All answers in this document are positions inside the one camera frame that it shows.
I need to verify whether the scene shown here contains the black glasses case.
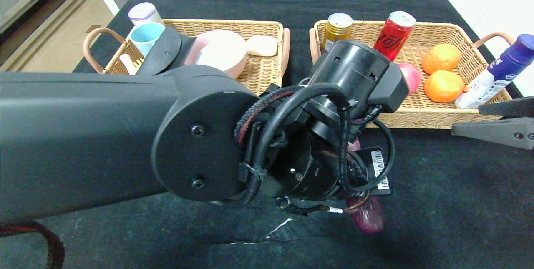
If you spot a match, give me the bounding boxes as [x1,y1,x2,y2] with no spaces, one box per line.
[136,26,196,77]

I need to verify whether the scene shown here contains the orange fruit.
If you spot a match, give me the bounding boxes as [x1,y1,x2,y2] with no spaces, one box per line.
[421,44,462,75]
[423,70,465,103]

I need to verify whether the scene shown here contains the white bottle with blue cap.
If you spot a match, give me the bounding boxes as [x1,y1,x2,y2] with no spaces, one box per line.
[453,34,534,109]

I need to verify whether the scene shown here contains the wicker basket holding tableware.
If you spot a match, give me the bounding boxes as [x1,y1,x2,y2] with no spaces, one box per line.
[83,19,291,96]

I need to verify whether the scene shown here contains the purple eggplant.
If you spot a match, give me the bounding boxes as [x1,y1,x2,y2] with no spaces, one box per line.
[346,138,385,235]

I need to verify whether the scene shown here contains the gold drink can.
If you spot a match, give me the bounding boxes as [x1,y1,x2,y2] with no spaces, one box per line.
[321,13,353,55]

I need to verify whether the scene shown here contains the white soap bar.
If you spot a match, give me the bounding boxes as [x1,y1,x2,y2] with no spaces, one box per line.
[246,35,279,57]

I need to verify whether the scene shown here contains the black camera cable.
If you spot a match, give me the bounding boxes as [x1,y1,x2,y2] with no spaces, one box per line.
[240,82,396,207]

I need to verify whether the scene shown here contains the pink peach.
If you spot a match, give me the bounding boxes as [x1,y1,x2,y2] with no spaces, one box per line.
[396,63,422,95]

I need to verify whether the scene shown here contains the black tablecloth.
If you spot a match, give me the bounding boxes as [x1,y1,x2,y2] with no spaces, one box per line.
[0,0,534,269]

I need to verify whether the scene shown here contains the red black braided cable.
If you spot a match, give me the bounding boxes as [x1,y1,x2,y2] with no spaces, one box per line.
[0,221,65,269]
[234,87,305,146]

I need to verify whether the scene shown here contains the white tube with lavender lid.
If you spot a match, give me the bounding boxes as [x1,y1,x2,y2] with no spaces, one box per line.
[128,2,164,27]

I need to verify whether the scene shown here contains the light blue mug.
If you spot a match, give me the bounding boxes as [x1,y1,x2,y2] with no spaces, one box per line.
[129,22,166,58]

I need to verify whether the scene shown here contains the pink handled brush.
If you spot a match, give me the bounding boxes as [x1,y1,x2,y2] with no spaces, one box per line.
[120,53,138,75]

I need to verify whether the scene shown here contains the red drink can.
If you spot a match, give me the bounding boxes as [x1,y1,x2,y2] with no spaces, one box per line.
[373,10,416,62]

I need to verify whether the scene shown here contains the pink bowl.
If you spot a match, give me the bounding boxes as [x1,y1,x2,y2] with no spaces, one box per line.
[185,30,247,80]

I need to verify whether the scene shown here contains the wicker basket holding food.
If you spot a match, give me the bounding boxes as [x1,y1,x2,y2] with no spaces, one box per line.
[309,20,516,130]

